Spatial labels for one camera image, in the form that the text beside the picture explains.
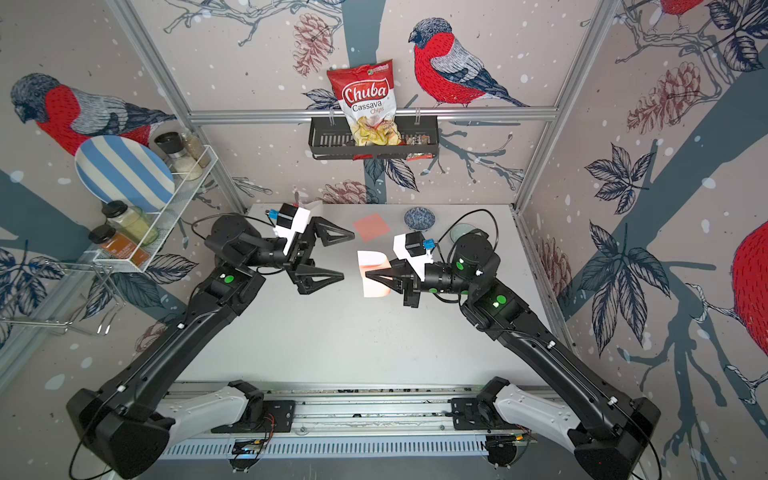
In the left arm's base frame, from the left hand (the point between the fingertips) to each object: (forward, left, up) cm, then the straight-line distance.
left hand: (348, 255), depth 53 cm
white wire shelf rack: (+25, +47, -8) cm, 54 cm away
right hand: (-1, -4, -3) cm, 5 cm away
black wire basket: (+53, +12, -9) cm, 55 cm away
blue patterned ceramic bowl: (+46, -18, -41) cm, 64 cm away
